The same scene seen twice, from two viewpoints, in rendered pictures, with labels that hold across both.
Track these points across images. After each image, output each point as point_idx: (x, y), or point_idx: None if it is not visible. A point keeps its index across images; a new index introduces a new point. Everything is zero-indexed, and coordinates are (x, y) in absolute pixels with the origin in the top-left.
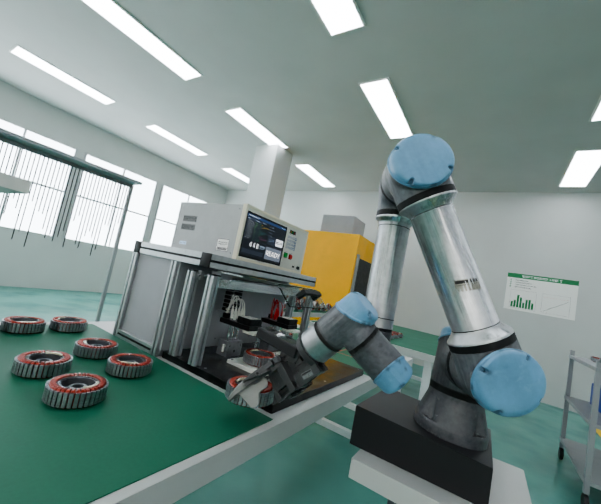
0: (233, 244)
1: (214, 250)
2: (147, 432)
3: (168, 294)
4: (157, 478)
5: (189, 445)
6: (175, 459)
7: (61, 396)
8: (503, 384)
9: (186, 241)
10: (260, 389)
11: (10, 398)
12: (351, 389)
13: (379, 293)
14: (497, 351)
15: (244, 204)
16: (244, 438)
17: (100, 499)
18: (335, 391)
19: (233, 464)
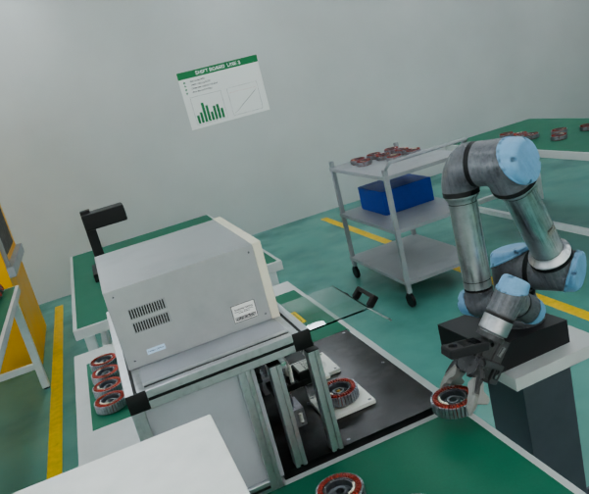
0: (264, 301)
1: (233, 324)
2: (482, 474)
3: (262, 413)
4: (543, 466)
5: (502, 452)
6: (521, 458)
7: None
8: (579, 273)
9: (164, 343)
10: (482, 388)
11: None
12: (385, 351)
13: (483, 262)
14: (574, 259)
15: (254, 244)
16: (489, 425)
17: (564, 486)
18: (394, 363)
19: None
